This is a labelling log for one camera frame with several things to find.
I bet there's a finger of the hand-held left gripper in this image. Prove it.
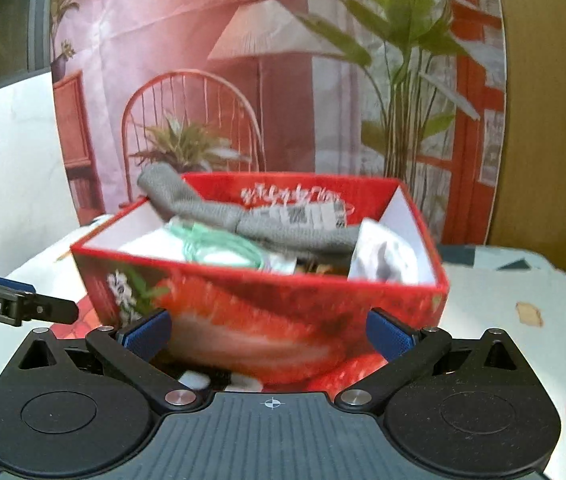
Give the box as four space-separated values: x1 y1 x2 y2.
0 267 80 330

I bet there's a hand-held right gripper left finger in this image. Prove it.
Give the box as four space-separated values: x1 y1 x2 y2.
13 308 205 415

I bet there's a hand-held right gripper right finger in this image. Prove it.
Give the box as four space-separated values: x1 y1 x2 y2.
334 308 534 415

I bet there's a white plastic packet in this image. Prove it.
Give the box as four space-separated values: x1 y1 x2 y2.
347 219 423 285

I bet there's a green cable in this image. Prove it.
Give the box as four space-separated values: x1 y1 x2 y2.
117 216 300 277

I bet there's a red cardboard box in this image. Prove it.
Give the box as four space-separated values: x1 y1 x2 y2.
70 171 451 387

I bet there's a grey sock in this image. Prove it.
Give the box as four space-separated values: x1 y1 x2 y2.
136 162 364 262

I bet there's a white marble board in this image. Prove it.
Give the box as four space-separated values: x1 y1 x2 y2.
0 70 83 283

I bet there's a printed tablecloth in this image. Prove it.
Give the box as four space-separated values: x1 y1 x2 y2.
0 214 566 480

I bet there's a wooden panel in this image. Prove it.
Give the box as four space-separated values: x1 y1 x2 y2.
485 0 566 303

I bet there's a printed wall backdrop cloth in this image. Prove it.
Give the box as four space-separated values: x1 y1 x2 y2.
49 0 506 246

